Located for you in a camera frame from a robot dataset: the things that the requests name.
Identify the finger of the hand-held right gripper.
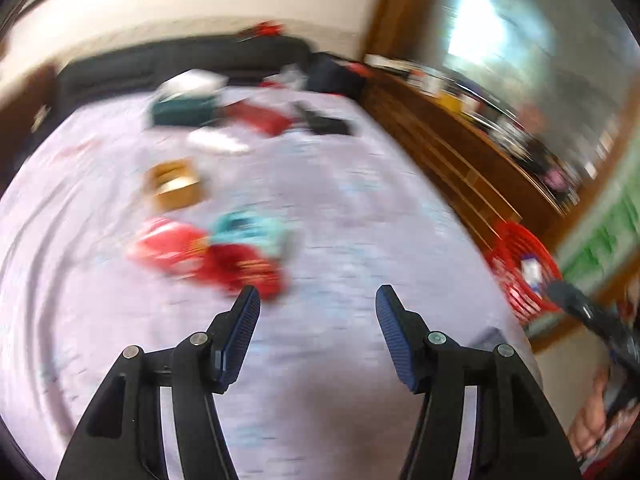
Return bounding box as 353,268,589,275
547,280,616,343

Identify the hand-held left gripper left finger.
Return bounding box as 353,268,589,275
56,285,262,480

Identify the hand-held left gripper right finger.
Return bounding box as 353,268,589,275
375,284,583,480

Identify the red plastic basket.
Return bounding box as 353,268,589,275
485,221,563,326

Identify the person's right hand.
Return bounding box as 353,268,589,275
569,364,632,467

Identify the white box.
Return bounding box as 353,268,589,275
520,257,543,291

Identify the crumpled red wrapper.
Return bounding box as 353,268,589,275
200,242,291,301

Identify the green patterned cloth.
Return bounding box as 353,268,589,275
555,160,640,286

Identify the teal plastic wrapper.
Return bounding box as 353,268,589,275
210,211,296,261

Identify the red and white plastic wrapper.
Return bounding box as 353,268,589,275
127,217,208,276

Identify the floral pink bedsheet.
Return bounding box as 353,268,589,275
0,87,543,480

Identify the small open yellow box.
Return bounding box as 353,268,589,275
145,159,206,213

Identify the wooden brick-patterned counter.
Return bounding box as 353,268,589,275
360,52,586,261

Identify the red cloth item far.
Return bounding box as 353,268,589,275
222,100,293,137

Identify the black cloth item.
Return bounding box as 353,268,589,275
292,102,353,137

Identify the dark green cloth item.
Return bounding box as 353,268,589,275
150,71,228,128

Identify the black bag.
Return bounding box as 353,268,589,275
305,54,368,101

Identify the white plastic bag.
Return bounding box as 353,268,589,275
280,62,308,86

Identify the black padded headboard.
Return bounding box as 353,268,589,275
55,35,321,106

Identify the brown armchair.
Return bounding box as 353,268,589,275
0,60,60,166

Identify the large wall mirror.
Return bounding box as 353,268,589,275
425,0,631,161

